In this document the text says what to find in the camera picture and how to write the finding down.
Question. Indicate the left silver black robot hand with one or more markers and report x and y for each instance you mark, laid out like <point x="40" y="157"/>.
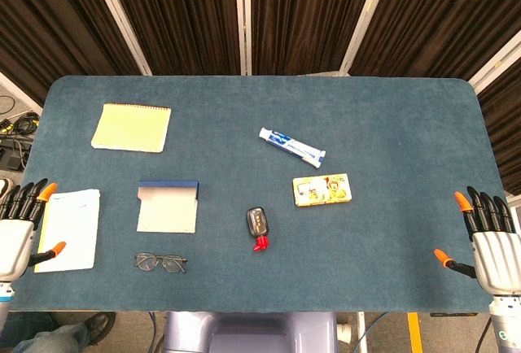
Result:
<point x="16" y="243"/>

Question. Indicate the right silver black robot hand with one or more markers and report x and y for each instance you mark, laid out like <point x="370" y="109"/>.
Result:
<point x="498" y="259"/>

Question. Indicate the black eyeglasses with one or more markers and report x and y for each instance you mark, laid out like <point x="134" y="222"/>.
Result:
<point x="145" y="261"/>

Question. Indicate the blue and white box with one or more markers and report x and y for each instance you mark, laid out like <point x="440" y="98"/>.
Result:
<point x="167" y="210"/>

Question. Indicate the lilac robot base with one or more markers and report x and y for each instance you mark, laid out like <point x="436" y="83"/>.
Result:
<point x="252" y="332"/>

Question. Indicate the right lilac robot arm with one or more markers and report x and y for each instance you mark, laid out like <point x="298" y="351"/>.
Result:
<point x="506" y="324"/>

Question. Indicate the white sneaker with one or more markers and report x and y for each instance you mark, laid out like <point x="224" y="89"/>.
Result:
<point x="5" y="186"/>

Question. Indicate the white paper pad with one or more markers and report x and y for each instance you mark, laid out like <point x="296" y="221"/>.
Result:
<point x="73" y="227"/>

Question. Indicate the black foot pedal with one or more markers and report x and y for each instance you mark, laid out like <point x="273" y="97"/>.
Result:
<point x="12" y="158"/>

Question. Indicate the blue jeans leg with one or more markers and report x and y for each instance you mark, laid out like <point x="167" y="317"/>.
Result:
<point x="53" y="338"/>

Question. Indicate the yellow floor tape strip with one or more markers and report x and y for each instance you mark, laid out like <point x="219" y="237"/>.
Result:
<point x="414" y="332"/>

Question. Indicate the black leather shoe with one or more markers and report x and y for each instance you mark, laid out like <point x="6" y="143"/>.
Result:
<point x="97" y="324"/>

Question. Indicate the dark brown curtain panel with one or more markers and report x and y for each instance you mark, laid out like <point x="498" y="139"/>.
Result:
<point x="179" y="15"/>
<point x="49" y="23"/>
<point x="443" y="15"/>
<point x="309" y="15"/>
<point x="504" y="133"/>

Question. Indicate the white table leg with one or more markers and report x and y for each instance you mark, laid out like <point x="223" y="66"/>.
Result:
<point x="362" y="330"/>

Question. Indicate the yellow spiral notepad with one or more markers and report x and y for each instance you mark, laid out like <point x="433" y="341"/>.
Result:
<point x="130" y="127"/>

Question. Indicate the white power strip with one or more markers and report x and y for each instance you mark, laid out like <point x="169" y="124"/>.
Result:
<point x="344" y="330"/>

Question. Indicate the blue table mat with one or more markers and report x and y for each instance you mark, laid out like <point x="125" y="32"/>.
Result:
<point x="366" y="125"/>

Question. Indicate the yellow snack box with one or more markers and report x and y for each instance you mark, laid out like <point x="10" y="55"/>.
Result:
<point x="321" y="190"/>

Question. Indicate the white blue toothpaste tube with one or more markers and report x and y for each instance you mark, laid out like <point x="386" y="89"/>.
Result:
<point x="291" y="145"/>

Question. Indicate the black and red car key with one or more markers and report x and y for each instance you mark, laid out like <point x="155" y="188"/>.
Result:
<point x="257" y="220"/>

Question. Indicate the white partition frame post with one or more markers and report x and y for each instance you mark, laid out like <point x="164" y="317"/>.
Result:
<point x="243" y="15"/>
<point x="118" y="17"/>
<point x="364" y="19"/>
<point x="20" y="90"/>
<point x="494" y="63"/>

